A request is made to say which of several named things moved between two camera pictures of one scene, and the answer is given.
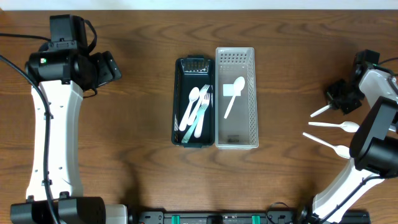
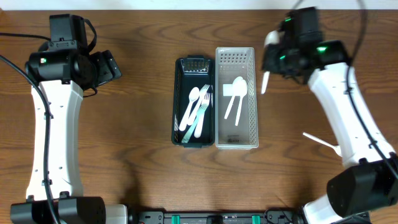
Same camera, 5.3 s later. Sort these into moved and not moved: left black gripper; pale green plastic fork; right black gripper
Moved: right black gripper
Not moved: left black gripper; pale green plastic fork
